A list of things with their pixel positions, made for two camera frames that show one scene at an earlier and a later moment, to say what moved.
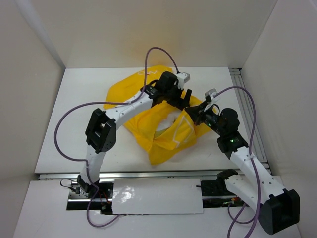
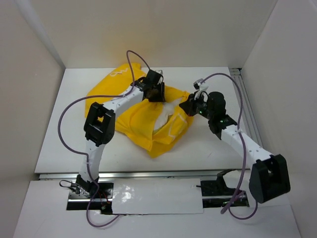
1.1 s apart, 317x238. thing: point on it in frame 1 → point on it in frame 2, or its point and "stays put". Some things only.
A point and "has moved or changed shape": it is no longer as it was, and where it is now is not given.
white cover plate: (157, 196) stays put
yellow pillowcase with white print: (165, 130) has moved or changed shape
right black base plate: (215, 194) stays put
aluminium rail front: (74, 175) stays put
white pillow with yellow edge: (167, 122) → (168, 111)
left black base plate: (78, 200) stays put
